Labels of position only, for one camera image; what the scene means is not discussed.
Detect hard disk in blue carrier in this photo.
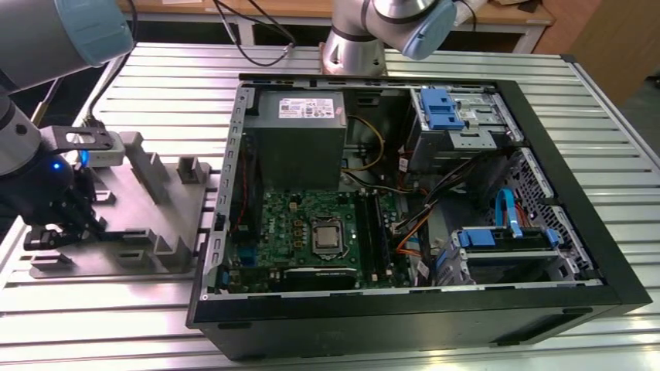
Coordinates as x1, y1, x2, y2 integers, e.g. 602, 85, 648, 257
457, 227, 561, 256

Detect grey power supply unit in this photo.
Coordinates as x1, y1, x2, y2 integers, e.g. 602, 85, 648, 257
246, 90, 348, 191

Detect brown wooden cabinet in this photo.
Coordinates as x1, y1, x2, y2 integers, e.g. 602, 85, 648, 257
533, 0, 660, 105

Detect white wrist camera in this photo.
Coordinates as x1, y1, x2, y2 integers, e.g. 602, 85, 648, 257
84, 131, 125, 168

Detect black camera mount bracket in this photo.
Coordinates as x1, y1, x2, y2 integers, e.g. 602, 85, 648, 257
40, 125, 116, 154

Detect CPU socket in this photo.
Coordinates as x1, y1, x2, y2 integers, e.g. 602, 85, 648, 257
306, 218, 353, 260

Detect black cable with silver plug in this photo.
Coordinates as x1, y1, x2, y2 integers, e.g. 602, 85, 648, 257
210, 0, 298, 67

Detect black graphics card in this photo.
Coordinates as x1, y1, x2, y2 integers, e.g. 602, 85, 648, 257
280, 266, 360, 291

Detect black cable bundle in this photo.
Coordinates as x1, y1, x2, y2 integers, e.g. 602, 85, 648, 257
393, 146, 520, 235

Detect wooden desk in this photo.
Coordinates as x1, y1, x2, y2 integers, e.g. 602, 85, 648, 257
120, 0, 557, 55

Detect black camera cable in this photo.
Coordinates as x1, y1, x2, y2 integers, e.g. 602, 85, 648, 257
81, 0, 138, 131

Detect orange wires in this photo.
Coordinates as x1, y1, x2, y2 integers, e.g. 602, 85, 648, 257
394, 220, 432, 257

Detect blue drive carrier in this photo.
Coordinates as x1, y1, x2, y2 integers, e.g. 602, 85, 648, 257
420, 88, 465, 131

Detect silver metal drive cage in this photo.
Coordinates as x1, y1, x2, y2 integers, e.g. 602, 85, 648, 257
409, 87, 520, 175

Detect silver CPU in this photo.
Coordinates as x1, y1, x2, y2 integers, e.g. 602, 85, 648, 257
314, 227, 344, 250

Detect green motherboard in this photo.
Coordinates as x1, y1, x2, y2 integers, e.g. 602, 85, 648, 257
229, 189, 413, 291

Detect silver metal disk bay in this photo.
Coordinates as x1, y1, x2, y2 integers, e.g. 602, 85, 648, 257
448, 227, 589, 285

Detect black PC case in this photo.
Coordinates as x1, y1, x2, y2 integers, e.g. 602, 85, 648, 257
184, 71, 653, 362

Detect grey parts rack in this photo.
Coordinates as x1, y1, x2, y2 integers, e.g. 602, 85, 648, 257
28, 131, 217, 281

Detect yellow wires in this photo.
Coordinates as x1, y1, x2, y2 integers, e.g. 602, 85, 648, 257
345, 114, 386, 172

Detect blue SATA cable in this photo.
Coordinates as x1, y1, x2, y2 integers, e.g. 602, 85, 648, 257
493, 188, 525, 237

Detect black RAM slot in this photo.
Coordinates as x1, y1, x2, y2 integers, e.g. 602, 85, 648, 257
357, 191, 376, 281

